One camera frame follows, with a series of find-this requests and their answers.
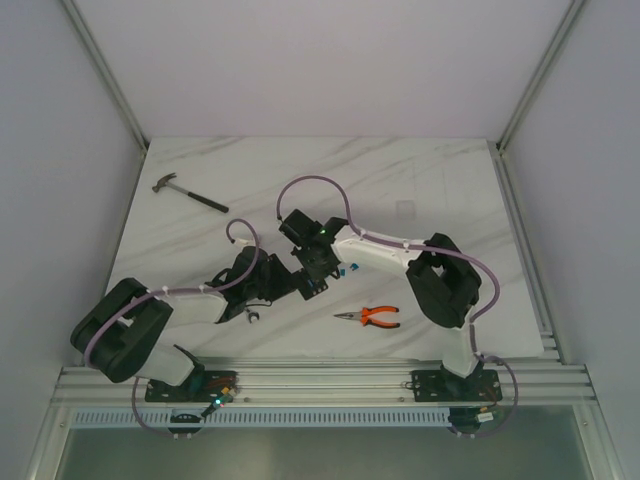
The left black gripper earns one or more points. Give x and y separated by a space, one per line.
288 279

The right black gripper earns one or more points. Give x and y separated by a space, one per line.
322 272

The black fuse box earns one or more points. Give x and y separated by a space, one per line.
316 289

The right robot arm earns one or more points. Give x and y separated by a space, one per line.
445 286

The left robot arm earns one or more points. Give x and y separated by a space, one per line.
121 335

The clear plastic fuse box cover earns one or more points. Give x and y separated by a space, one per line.
406 210

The left silver wrench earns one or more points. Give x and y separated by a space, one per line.
252 316

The orange handled needle-nose pliers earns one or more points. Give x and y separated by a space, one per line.
368 317

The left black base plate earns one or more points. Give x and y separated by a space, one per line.
200 387

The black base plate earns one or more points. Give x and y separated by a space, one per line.
200 387
439 385

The claw hammer black handle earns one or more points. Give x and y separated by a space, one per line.
167 182

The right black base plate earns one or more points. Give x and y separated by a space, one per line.
439 385

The white slotted cable duct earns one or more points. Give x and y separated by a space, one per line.
226 417

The left aluminium frame post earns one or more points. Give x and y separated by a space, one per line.
104 72

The aluminium frame post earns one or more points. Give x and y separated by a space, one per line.
104 72
542 71

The aluminium mounting rail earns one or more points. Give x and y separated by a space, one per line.
333 382

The right aluminium frame post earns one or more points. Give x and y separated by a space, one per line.
542 71

